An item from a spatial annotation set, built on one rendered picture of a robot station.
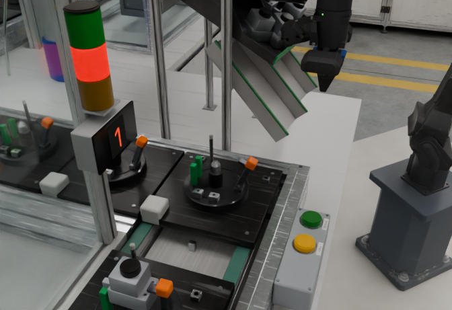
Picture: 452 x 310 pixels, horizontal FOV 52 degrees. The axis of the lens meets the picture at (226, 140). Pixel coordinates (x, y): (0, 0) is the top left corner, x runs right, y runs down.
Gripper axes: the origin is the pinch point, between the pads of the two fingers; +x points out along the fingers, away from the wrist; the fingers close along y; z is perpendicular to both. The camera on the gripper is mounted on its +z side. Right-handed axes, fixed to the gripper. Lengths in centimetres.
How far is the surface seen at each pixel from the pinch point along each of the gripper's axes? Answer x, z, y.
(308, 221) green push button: 28.2, -1.3, 8.1
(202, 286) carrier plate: 28.4, 12.8, 29.7
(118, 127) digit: 3.5, 28.9, 23.4
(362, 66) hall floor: 125, 2, -298
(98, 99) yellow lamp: -2.7, 30.0, 26.0
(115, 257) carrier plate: 28, 30, 29
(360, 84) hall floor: 125, 0, -264
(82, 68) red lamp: -7.7, 31.4, 26.6
